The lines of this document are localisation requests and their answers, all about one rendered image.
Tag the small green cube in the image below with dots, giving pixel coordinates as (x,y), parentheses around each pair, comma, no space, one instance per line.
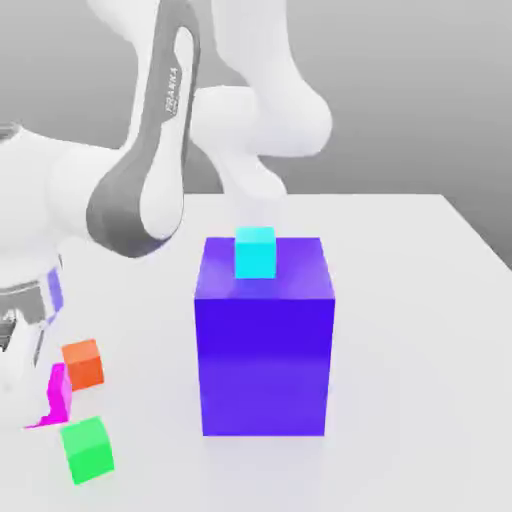
(88,454)

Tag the small orange cube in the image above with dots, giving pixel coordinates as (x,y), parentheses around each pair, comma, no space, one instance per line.
(84,370)

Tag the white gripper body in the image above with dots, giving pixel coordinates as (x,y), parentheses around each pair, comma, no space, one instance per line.
(22,384)

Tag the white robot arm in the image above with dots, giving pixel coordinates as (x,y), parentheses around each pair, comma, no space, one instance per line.
(272,120)

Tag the small magenta cube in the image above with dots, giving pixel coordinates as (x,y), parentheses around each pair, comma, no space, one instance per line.
(58,394)

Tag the small cyan cube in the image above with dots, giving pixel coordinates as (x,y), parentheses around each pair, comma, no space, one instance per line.
(255,256)

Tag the large purple box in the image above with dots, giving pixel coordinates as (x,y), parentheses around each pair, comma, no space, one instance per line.
(264,360)

